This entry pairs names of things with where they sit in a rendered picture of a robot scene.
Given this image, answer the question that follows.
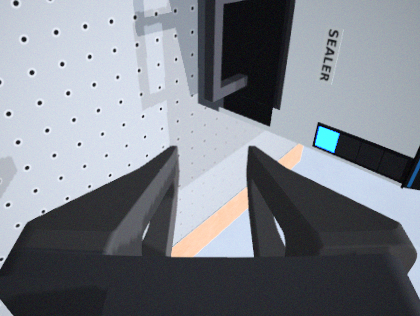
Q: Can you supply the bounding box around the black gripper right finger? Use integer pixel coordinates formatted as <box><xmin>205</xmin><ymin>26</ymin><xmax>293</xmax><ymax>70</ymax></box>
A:
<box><xmin>246</xmin><ymin>146</ymin><xmax>417</xmax><ymax>274</ymax></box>

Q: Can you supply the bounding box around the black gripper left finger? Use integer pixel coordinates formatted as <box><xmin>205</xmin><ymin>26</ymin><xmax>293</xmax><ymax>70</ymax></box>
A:
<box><xmin>10</xmin><ymin>146</ymin><xmax>179</xmax><ymax>256</ymax></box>

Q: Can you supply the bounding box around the grey base plate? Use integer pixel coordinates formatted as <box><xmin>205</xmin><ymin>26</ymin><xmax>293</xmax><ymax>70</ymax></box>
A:
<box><xmin>0</xmin><ymin>0</ymin><xmax>298</xmax><ymax>269</ymax></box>

